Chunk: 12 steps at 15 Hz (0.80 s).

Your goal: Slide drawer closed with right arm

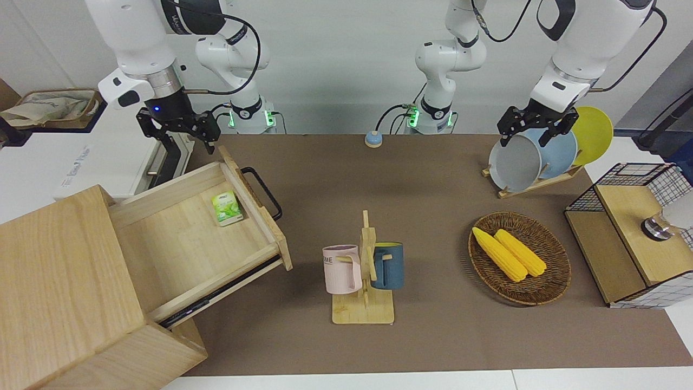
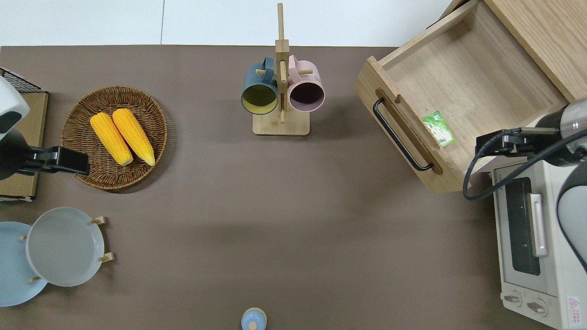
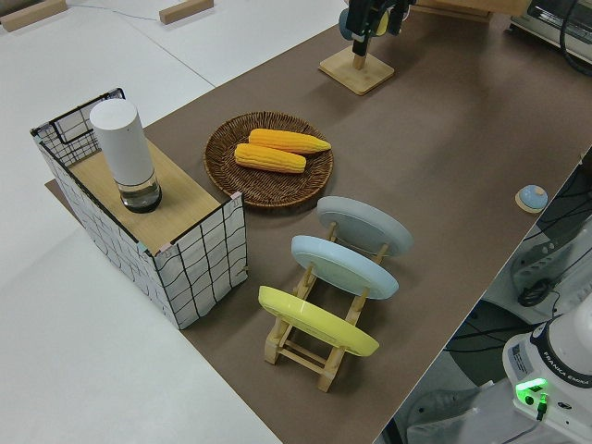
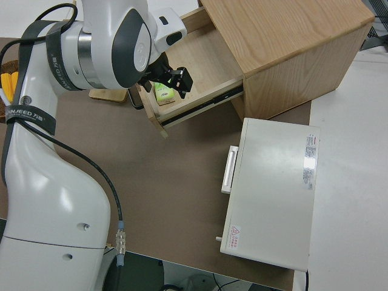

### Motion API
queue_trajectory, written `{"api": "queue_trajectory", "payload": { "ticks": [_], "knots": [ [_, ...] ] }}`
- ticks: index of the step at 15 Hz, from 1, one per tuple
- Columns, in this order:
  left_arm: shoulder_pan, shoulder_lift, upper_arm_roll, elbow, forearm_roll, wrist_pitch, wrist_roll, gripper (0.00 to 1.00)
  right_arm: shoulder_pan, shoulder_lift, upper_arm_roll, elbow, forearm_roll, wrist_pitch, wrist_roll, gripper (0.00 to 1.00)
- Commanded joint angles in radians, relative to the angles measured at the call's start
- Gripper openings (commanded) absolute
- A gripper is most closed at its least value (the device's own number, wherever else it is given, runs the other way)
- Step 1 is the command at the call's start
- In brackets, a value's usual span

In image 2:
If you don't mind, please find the black drawer handle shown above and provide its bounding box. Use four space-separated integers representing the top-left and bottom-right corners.
373 98 434 172

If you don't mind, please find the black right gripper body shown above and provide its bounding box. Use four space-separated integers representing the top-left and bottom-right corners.
502 130 528 157

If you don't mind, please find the brown table mat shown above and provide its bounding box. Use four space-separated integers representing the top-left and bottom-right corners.
0 45 587 330

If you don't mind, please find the light wooden drawer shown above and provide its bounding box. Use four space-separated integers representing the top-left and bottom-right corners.
354 0 570 193

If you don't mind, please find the silver oven door handle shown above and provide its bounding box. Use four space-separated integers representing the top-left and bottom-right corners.
527 193 549 258

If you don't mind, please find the grid-patterned storage box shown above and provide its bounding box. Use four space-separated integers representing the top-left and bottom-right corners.
0 67 43 93

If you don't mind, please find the blue desk bell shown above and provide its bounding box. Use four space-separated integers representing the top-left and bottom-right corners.
241 308 267 330

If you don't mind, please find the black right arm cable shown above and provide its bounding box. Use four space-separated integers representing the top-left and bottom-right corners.
462 129 587 201

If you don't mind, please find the wooden plate rack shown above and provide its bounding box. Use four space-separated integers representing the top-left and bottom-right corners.
19 216 115 282

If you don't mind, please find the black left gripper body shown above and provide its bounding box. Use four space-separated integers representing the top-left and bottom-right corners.
17 146 63 176

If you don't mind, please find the wooden mug tree stand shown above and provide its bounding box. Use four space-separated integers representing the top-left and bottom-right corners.
252 3 314 136

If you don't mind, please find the yellow corn cob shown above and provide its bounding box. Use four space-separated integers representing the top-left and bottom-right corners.
90 113 134 166
112 108 156 166

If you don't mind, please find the wooden shelf board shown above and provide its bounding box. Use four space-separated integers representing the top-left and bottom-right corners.
0 91 49 202

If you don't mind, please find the pink mug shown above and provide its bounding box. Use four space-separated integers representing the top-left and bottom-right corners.
287 55 326 113

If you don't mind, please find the round brown wicker basket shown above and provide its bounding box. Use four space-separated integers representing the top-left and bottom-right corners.
61 86 168 191

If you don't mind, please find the light wooden cabinet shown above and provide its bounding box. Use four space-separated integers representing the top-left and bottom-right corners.
426 0 587 104

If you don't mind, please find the dark blue mug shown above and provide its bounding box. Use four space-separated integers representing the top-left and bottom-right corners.
241 56 279 115

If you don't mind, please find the light blue plate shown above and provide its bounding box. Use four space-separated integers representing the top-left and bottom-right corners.
0 221 49 307

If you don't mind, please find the cream toaster oven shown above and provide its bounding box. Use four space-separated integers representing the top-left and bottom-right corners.
491 159 587 330

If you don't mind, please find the green snack packet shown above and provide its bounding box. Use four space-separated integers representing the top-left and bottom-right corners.
422 110 456 148

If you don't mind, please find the grey plate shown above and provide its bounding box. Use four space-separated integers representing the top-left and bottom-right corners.
26 207 105 287

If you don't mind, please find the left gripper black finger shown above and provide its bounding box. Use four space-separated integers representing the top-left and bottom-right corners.
59 147 89 165
60 160 91 176

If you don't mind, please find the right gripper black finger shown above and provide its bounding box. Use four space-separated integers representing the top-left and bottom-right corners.
477 131 504 146
476 143 504 158

